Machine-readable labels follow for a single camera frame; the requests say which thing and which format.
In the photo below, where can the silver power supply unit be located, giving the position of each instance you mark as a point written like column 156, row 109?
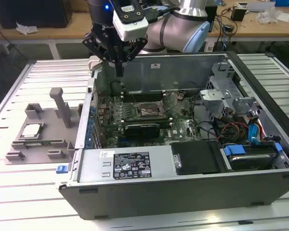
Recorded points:
column 94, row 166

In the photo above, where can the white certification sticker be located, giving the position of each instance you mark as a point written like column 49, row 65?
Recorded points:
column 155, row 65

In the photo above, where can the black rating label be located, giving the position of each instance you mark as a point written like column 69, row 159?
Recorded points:
column 131, row 166

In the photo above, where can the silver metal drive cage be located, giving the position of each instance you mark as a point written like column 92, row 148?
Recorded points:
column 214, row 94

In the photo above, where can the CPU socket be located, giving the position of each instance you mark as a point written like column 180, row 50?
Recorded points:
column 154, row 109

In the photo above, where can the grey case latch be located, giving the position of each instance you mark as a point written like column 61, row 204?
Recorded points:
column 95, row 62

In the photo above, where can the black round case speaker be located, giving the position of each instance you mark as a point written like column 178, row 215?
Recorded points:
column 116, row 87

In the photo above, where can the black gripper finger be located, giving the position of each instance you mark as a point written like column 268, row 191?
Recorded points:
column 94, row 44
column 137, row 49

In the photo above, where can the crumpled clear plastic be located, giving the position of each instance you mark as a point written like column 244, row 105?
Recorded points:
column 267, row 15

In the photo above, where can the blue expansion slot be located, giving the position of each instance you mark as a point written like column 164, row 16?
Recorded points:
column 125, row 139

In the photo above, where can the hard disk in blue carrier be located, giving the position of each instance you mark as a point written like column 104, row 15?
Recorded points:
column 250, row 161

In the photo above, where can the blue plastic clip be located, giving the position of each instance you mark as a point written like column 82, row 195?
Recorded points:
column 61, row 169

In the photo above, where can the white crumpled paper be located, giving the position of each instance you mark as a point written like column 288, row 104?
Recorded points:
column 26, row 27

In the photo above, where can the grey parts rack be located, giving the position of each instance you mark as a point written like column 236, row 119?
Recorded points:
column 50, row 134

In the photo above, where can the silver CPU chip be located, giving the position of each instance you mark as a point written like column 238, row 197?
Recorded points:
column 31, row 131

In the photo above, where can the green motherboard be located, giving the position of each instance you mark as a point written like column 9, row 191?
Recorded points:
column 180, row 120

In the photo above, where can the blue box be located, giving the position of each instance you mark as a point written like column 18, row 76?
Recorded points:
column 286, row 3

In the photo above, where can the wooden desk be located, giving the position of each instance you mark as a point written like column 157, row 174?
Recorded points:
column 82, row 26

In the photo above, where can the small black cube device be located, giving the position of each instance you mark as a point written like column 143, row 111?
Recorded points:
column 238, row 13

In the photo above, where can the large black box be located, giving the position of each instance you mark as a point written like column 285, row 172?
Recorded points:
column 38, row 14

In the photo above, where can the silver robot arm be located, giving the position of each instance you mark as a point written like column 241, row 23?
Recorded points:
column 173, row 26

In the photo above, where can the thin metal locking lever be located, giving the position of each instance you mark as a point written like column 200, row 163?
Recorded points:
column 135, row 99
column 171, row 107

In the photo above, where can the black PC case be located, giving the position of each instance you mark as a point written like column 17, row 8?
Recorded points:
column 159, row 199

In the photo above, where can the tall black box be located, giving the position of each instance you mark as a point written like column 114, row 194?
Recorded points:
column 213, row 19

